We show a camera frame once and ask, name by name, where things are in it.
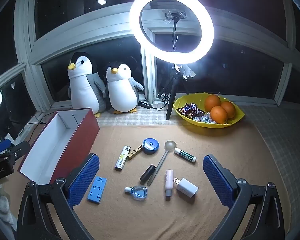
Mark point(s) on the yellow leaf-shaped bowl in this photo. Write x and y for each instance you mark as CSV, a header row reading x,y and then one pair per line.
x,y
238,113

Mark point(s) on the red cardboard box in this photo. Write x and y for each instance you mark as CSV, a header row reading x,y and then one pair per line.
x,y
85,130

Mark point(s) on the black gooseneck phone holder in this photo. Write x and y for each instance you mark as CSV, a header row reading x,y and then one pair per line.
x,y
175,30

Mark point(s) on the blue plastic phone stand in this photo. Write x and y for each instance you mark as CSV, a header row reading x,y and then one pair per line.
x,y
96,192

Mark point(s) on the white window frame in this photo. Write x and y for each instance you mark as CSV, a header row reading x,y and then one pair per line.
x,y
90,27

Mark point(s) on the blue round lid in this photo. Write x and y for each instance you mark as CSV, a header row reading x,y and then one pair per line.
x,y
150,146

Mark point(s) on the large penguin plush toy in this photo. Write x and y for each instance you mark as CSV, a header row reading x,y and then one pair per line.
x,y
82,90

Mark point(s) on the white plug charger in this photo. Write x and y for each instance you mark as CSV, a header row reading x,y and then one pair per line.
x,y
187,187

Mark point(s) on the blue glass perfume bottle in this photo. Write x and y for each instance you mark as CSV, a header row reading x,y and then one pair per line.
x,y
138,193

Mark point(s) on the pile of wrapped candies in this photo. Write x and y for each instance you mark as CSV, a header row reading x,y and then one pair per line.
x,y
190,108

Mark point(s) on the crumpled clear plastic wrap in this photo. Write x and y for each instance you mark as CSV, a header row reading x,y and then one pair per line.
x,y
188,71

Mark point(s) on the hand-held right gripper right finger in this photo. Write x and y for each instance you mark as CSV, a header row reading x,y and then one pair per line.
x,y
217,182

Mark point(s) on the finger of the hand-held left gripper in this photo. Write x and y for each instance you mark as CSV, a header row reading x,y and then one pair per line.
x,y
1,146
20,148

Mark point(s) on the checked beige cloth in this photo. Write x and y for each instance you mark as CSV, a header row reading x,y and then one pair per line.
x,y
277,135

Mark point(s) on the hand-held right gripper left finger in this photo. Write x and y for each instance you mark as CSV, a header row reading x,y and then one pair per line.
x,y
83,180

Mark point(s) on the wooden clothespin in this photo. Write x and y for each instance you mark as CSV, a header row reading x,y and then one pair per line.
x,y
135,152

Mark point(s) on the pink small bottle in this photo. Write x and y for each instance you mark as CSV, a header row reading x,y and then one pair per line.
x,y
169,182

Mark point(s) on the black cylindrical tube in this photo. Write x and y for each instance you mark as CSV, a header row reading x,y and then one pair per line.
x,y
147,173

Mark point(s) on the white green lip balm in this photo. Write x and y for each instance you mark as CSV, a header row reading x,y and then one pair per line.
x,y
185,155

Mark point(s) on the white patterned lighter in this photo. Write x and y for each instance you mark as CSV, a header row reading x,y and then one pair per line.
x,y
122,158

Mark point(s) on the small penguin plush toy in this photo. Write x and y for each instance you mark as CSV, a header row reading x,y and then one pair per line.
x,y
121,92

